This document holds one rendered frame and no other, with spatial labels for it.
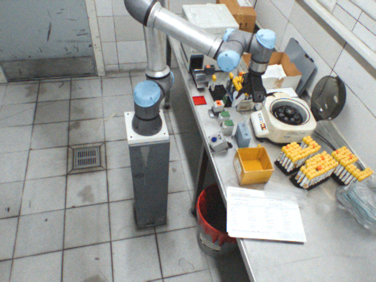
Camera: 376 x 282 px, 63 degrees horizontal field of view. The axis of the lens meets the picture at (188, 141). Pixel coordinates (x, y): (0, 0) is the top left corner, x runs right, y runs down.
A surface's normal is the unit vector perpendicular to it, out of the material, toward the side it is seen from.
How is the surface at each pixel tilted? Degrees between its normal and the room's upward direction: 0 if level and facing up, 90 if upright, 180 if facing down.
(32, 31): 90
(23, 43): 90
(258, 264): 0
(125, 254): 0
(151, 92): 7
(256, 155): 90
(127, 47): 90
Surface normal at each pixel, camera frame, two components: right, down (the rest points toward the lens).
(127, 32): 0.22, 0.74
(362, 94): -0.97, 0.11
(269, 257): 0.07, -0.67
